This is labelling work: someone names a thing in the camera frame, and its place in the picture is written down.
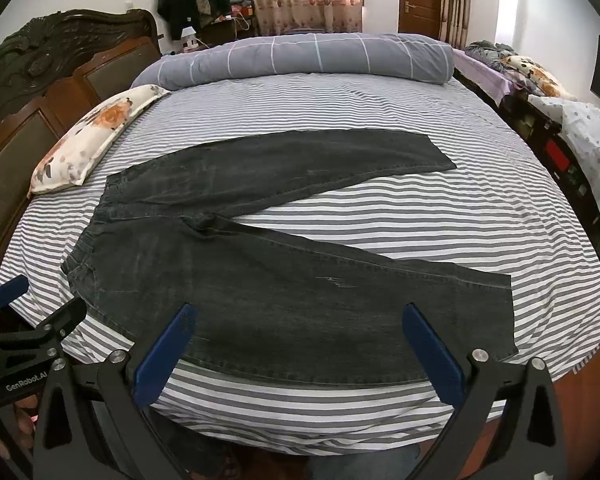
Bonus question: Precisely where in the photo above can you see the black denim pants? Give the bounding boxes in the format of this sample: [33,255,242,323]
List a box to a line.
[61,129,517,388]

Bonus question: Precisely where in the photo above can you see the floral orange white pillow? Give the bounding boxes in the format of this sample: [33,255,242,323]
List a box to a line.
[28,84,170,196]

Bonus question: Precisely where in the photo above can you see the grey white striped bed sheet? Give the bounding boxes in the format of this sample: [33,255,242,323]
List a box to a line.
[0,74,600,455]

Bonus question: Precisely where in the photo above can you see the dark wooden headboard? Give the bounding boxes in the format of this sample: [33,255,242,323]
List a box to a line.
[0,9,160,265]

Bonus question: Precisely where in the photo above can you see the white dotted cloth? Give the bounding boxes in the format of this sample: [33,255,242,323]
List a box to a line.
[529,96,600,211]

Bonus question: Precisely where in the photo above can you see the pile of clothes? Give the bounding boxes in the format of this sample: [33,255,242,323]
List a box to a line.
[464,40,577,101]

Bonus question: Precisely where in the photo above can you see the grey rolled checked duvet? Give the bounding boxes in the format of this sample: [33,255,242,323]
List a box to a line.
[132,32,455,91]

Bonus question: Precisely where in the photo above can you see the brown striped door curtain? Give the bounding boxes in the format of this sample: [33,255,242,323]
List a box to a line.
[439,0,471,50]

